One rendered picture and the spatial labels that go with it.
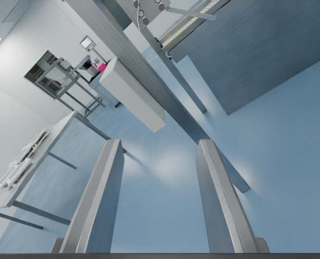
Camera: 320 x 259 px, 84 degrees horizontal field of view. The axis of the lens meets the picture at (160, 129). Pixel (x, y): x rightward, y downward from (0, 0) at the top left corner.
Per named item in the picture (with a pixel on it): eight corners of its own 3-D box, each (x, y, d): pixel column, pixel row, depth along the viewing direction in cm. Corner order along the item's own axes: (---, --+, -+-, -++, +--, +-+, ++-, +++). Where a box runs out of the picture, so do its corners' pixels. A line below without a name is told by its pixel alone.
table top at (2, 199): (-23, 211, 223) (-26, 210, 221) (33, 143, 293) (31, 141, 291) (10, 207, 137) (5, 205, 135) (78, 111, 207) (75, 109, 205)
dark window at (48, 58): (54, 99, 642) (23, 76, 585) (54, 99, 643) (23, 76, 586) (78, 75, 613) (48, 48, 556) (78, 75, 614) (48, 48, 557)
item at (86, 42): (103, 67, 385) (78, 43, 353) (103, 66, 393) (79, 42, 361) (110, 60, 380) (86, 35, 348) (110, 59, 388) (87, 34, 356)
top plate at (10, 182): (8, 182, 159) (5, 181, 158) (28, 158, 171) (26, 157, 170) (10, 186, 142) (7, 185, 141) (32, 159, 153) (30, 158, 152)
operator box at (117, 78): (154, 133, 65) (98, 82, 52) (152, 109, 79) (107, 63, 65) (166, 125, 63) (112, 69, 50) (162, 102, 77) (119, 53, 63)
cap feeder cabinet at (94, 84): (114, 109, 402) (87, 85, 363) (116, 99, 449) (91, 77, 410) (135, 91, 388) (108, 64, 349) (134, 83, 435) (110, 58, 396)
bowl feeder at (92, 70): (89, 82, 375) (74, 68, 356) (91, 77, 405) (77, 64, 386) (105, 66, 365) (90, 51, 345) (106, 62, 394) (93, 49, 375)
